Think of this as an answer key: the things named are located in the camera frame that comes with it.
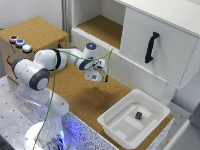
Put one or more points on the white sliding door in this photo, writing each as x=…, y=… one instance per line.
x=166, y=43

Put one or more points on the white cabinet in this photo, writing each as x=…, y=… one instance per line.
x=110, y=36

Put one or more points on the blue button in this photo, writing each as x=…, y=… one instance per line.
x=20, y=42

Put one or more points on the white plastic box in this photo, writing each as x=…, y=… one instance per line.
x=133, y=118

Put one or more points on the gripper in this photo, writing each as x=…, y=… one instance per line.
x=95, y=72

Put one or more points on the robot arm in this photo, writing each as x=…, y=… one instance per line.
x=31, y=75

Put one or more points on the green button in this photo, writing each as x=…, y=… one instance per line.
x=27, y=48

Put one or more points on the red button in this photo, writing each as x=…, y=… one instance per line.
x=13, y=38

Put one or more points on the purple block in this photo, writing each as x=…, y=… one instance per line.
x=138, y=115

